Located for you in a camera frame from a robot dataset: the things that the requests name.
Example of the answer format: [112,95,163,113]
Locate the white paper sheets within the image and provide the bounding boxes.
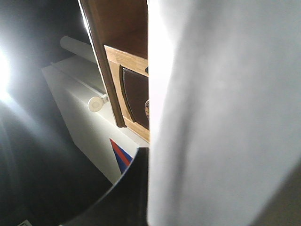
[147,0,301,226]

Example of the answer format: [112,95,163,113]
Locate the white box appliance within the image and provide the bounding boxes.
[42,56,149,184]

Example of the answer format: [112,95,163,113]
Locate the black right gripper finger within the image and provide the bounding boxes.
[59,147,149,226]

